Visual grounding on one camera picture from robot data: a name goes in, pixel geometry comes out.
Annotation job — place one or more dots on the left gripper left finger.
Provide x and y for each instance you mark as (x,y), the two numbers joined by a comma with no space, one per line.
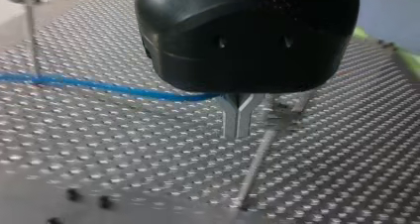
(229,118)

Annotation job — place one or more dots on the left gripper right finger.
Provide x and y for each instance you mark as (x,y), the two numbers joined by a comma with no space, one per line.
(243,118)

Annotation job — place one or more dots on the metal post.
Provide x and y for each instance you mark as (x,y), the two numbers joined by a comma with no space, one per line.
(261,151)
(31,32)

